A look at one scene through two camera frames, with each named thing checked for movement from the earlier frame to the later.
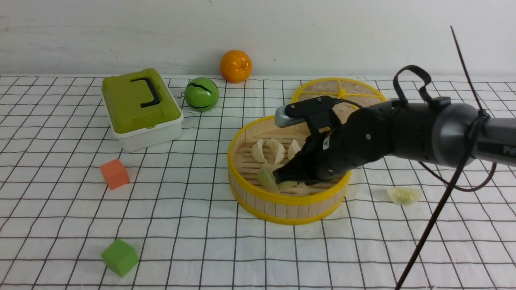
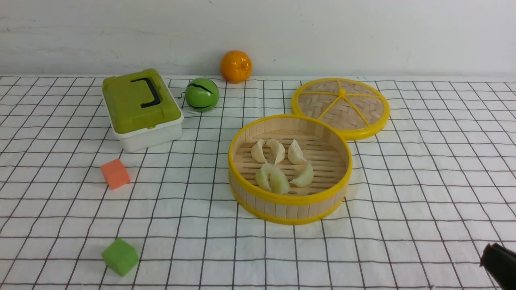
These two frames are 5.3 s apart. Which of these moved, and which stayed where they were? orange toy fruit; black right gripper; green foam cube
Moved: black right gripper
Stayed: green foam cube; orange toy fruit
